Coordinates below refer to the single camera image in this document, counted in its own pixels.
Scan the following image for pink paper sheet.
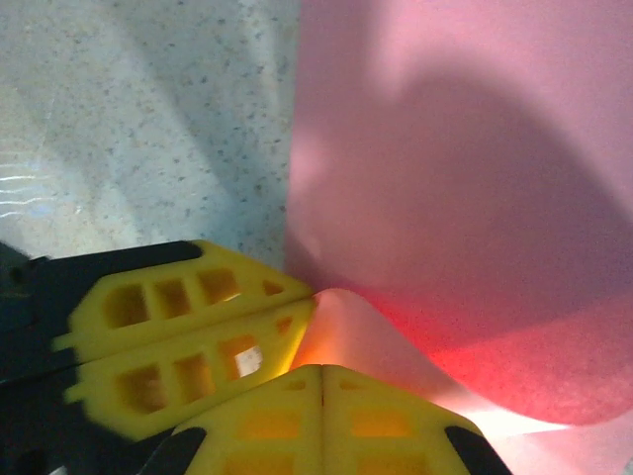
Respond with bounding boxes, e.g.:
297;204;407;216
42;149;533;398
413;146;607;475
284;0;633;475

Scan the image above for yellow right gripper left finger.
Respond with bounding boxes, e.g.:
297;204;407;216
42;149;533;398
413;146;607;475
142;364;323;475

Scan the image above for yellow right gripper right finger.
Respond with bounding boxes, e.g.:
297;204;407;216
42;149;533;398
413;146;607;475
321;364;513;475

